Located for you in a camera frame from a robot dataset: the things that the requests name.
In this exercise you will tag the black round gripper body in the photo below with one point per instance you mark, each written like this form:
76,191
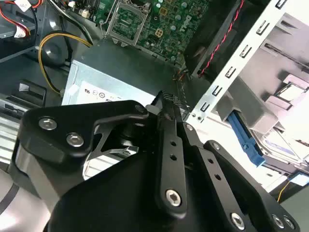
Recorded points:
116,203

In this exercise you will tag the hard disk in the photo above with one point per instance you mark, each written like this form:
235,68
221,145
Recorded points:
243,137

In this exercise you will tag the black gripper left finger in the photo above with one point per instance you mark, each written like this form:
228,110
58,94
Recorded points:
55,145

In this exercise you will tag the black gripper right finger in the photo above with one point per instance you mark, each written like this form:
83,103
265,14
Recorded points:
213,169

